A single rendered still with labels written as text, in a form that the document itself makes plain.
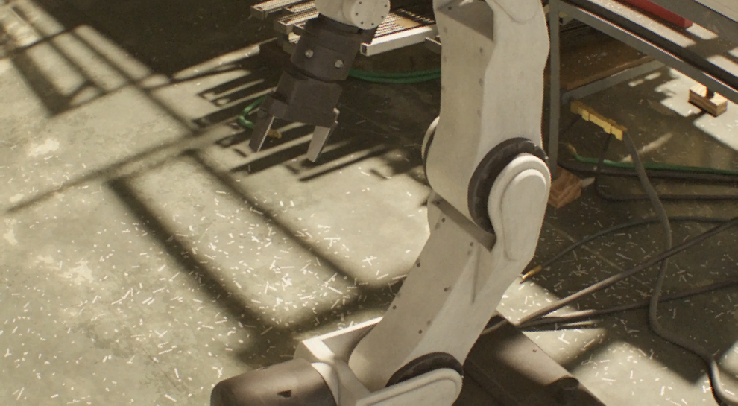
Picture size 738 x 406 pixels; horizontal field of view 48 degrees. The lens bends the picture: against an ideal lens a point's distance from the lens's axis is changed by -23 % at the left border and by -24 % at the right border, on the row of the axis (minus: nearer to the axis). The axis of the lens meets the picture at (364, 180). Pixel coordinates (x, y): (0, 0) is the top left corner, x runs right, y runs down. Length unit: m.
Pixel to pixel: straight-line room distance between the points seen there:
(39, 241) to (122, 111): 0.81
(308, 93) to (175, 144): 1.45
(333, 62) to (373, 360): 0.44
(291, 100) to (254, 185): 1.18
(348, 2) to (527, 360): 0.71
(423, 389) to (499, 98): 0.44
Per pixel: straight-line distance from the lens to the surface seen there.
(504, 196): 1.41
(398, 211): 2.57
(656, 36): 2.23
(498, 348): 1.81
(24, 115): 3.42
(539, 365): 1.77
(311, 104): 1.55
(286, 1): 3.02
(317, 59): 1.51
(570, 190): 2.61
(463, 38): 1.39
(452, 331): 1.55
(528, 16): 1.33
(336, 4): 1.50
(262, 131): 1.54
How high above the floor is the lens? 1.32
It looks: 29 degrees down
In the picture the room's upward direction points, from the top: 1 degrees counter-clockwise
